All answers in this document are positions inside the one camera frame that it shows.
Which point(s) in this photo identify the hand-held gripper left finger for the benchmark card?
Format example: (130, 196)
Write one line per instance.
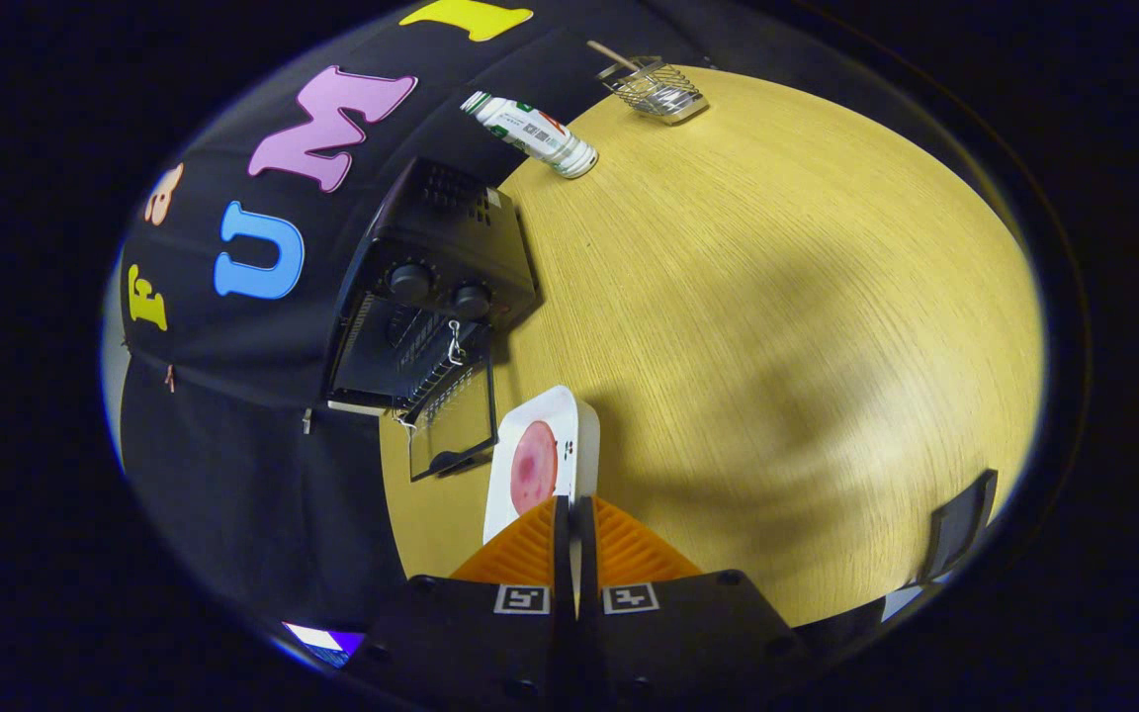
(461, 643)

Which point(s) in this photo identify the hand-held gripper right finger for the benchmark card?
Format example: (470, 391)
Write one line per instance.
(688, 643)

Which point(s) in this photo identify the pink ham slice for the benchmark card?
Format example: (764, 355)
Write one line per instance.
(533, 465)

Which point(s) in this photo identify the white rectangular tray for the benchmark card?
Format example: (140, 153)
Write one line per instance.
(569, 425)

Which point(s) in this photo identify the black toaster oven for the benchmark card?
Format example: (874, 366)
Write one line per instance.
(451, 222)

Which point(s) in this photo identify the dark flat panel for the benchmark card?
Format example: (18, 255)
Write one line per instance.
(960, 524)

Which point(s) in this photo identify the white plastic bottle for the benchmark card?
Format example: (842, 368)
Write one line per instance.
(530, 131)

